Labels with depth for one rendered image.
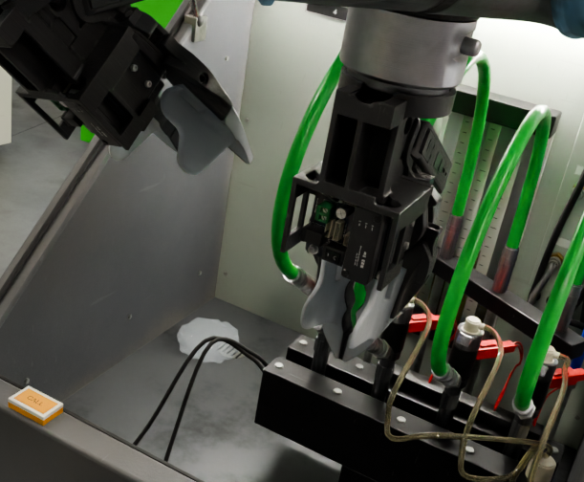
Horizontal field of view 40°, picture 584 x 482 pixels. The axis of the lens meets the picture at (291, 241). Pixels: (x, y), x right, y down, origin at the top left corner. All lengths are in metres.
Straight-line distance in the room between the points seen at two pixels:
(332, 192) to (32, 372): 0.65
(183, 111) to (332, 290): 0.16
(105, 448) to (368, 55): 0.55
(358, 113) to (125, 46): 0.17
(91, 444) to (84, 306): 0.25
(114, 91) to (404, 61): 0.19
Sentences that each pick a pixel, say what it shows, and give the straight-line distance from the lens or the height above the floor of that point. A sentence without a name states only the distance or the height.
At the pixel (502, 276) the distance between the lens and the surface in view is 0.98.
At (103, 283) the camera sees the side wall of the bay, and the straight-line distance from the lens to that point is 1.10.
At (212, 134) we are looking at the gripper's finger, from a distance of 0.59.
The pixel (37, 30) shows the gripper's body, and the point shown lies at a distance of 0.53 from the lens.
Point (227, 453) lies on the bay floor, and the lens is 1.07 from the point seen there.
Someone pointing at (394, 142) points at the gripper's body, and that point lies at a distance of 0.47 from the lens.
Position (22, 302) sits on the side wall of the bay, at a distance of 0.99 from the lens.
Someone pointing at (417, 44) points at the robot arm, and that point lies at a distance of 0.46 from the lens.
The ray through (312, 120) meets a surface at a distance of 0.71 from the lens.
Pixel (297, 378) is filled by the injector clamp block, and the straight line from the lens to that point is 0.96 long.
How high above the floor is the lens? 1.53
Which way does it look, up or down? 25 degrees down
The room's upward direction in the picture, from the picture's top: 10 degrees clockwise
